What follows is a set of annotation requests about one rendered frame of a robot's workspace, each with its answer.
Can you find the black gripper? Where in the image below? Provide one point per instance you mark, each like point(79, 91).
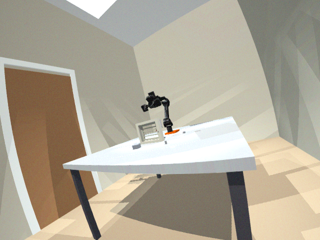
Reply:
point(152, 104)

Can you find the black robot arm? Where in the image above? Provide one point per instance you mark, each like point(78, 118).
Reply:
point(166, 121)

